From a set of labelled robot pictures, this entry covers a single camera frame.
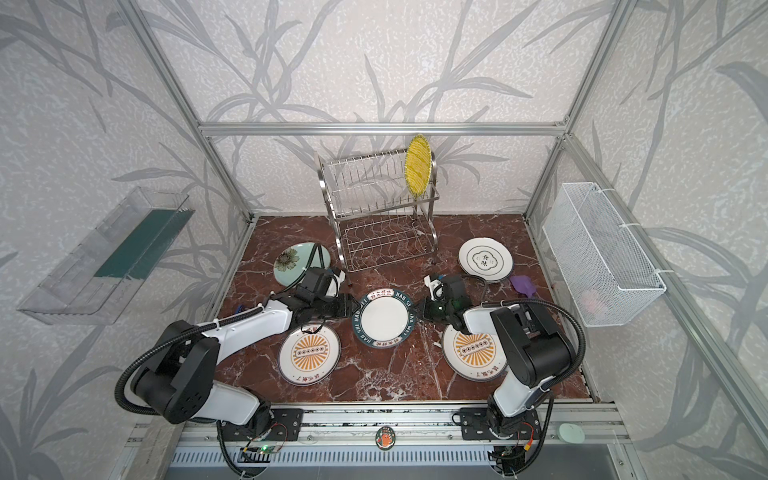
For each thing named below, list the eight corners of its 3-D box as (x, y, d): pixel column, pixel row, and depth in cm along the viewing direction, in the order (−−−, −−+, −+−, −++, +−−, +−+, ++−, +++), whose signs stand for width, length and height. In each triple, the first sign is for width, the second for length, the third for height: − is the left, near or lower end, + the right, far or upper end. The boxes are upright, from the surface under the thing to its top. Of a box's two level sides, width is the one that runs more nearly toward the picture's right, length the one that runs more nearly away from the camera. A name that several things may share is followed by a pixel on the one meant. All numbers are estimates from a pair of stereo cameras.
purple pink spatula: (515, 297, 100) (517, 293, 98) (510, 279, 104) (512, 275, 102) (535, 297, 100) (537, 293, 98) (529, 279, 104) (532, 275, 102)
